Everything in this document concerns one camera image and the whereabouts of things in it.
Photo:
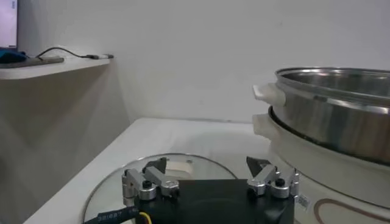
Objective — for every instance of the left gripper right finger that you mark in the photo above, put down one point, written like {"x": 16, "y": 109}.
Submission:
{"x": 265, "y": 179}

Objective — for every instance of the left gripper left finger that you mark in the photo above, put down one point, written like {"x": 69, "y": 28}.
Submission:
{"x": 152, "y": 178}

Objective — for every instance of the glass pot lid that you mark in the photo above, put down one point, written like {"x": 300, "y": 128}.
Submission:
{"x": 106, "y": 194}

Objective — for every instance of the steel steamer basket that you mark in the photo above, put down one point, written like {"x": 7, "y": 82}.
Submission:
{"x": 335, "y": 128}

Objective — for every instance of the white electric cooker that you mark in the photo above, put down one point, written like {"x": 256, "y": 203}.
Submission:
{"x": 335, "y": 188}

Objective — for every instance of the white side desk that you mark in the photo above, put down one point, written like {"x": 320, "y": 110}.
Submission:
{"x": 61, "y": 69}

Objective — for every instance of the blue cloth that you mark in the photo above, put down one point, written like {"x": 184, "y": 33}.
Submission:
{"x": 12, "y": 56}

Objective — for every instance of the computer monitor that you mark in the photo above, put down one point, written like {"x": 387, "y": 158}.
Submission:
{"x": 7, "y": 24}

